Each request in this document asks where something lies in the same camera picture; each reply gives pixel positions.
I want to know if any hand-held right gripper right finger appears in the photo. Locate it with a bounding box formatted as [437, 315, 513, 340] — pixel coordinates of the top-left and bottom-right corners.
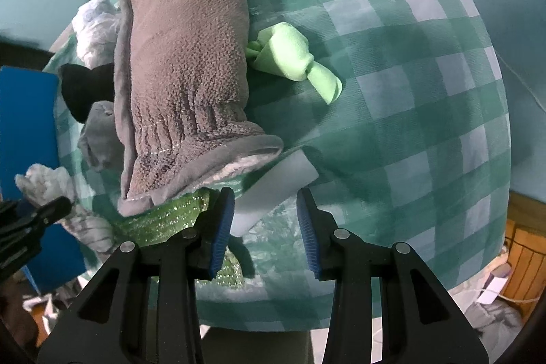
[296, 188, 489, 364]

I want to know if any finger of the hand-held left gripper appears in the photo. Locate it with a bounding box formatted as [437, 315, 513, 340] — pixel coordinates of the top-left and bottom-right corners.
[19, 195, 72, 229]

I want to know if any white cable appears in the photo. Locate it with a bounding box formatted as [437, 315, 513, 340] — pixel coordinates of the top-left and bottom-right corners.
[452, 286, 539, 304]

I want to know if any black sock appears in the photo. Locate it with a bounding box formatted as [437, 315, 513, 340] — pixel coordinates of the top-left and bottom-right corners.
[59, 62, 117, 123]

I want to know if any grey sock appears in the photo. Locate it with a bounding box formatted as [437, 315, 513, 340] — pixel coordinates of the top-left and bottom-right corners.
[78, 100, 125, 173]

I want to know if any green glitter cloth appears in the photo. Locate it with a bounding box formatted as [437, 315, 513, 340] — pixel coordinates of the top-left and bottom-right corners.
[109, 189, 246, 290]

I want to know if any grey-brown fleece cloth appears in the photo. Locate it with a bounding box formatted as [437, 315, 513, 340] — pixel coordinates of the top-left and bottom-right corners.
[113, 0, 284, 217]

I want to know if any wooden panel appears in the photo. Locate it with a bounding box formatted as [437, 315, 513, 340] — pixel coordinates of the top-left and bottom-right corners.
[503, 193, 546, 305]

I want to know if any white grey striped cloth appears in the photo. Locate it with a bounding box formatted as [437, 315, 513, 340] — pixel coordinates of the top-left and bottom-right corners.
[15, 163, 116, 254]

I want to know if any white paper card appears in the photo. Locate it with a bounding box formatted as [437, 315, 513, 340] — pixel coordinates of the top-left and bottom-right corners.
[477, 274, 509, 306]

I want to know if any light green knotted cloth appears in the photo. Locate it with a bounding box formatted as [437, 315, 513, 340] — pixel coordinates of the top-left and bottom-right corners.
[245, 22, 343, 105]

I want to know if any blue-rimmed cardboard box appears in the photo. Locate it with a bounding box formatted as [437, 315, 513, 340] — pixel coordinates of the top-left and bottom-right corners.
[0, 65, 88, 294]

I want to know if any white blue-printed cloth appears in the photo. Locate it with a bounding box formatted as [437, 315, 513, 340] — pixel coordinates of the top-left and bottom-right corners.
[72, 0, 123, 67]

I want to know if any green checked tablecloth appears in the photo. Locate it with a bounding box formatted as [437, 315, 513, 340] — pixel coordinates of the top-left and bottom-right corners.
[43, 0, 513, 333]

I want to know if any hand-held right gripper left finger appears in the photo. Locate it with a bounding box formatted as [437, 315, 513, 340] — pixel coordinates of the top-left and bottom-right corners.
[36, 187, 236, 364]

